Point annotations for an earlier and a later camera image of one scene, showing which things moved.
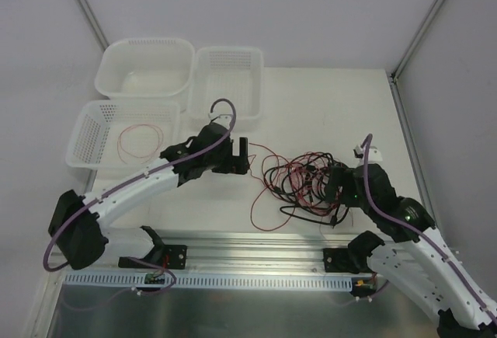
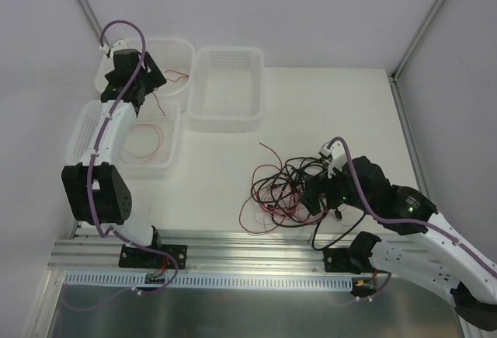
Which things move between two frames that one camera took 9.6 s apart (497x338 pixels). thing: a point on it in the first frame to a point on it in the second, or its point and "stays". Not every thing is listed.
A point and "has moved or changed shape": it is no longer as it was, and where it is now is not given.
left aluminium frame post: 85,6 stays
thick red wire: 264,190 to 183,75
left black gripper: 231,157 to 149,72
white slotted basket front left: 123,135 stays
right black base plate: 338,260 stays
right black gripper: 338,183 to 316,189
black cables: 301,182 has moved or changed shape
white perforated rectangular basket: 230,74 stays
